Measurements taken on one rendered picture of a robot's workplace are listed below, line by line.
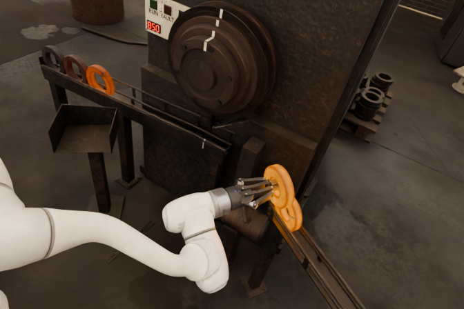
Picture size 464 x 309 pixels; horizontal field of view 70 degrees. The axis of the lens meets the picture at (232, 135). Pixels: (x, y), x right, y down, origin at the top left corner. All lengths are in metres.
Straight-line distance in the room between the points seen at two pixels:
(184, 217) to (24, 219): 0.46
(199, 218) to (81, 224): 0.38
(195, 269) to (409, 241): 1.85
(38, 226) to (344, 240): 1.94
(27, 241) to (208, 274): 0.49
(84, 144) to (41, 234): 1.07
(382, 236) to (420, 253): 0.24
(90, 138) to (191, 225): 0.91
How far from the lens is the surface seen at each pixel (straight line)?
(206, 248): 0.99
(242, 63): 1.22
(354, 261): 2.29
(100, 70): 1.90
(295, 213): 1.33
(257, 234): 1.56
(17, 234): 0.69
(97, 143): 1.74
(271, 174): 1.18
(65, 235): 0.75
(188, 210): 1.02
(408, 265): 2.47
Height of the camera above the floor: 1.79
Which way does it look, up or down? 41 degrees down
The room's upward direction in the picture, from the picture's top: 12 degrees clockwise
